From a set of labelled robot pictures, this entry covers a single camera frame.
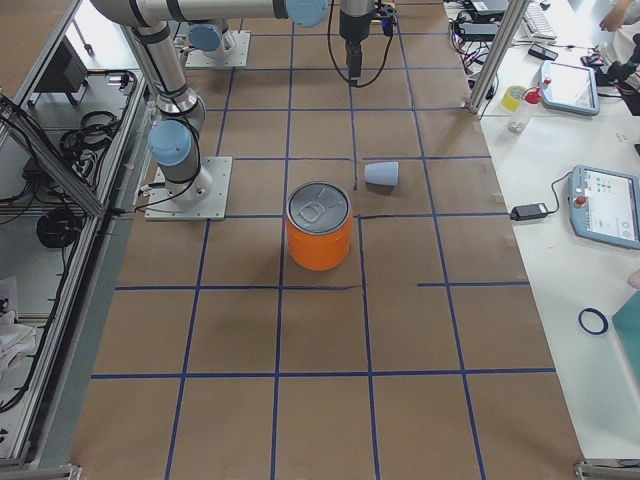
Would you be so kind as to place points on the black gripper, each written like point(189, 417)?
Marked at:
point(354, 20)

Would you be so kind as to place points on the light blue plastic cup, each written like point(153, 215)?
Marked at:
point(382, 173)

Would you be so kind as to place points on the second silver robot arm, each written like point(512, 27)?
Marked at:
point(305, 14)

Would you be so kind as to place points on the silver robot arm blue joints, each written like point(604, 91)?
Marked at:
point(174, 142)

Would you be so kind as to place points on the yellow tape roll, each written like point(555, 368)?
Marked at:
point(513, 97)

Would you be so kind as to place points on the black smartphone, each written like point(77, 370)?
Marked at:
point(542, 53)

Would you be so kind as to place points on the orange can silver lid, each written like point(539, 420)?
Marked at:
point(318, 226)

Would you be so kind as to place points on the teach pendant blue grey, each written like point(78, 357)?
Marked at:
point(569, 88)

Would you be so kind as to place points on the black power adapter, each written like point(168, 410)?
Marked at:
point(529, 212)

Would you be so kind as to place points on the aluminium frame post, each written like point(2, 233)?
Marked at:
point(506, 31)

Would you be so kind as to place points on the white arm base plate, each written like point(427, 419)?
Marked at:
point(205, 199)

